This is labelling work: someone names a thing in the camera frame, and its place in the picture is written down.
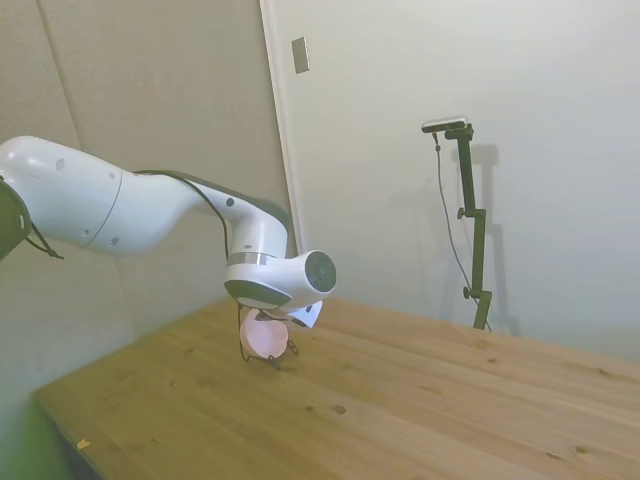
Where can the pink plastic bowl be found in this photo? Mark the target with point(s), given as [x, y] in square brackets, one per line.
[265, 337]

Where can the silver camera on stand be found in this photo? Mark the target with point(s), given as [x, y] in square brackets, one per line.
[445, 123]

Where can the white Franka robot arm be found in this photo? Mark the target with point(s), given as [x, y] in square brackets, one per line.
[125, 210]

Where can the grey wall plate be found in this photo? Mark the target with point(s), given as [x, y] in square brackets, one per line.
[300, 55]

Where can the black jointed camera stand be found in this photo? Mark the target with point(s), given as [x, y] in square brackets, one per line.
[472, 200]

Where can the white door trim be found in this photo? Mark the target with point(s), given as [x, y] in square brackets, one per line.
[285, 125]

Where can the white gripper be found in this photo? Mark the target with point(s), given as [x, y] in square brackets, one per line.
[309, 316]

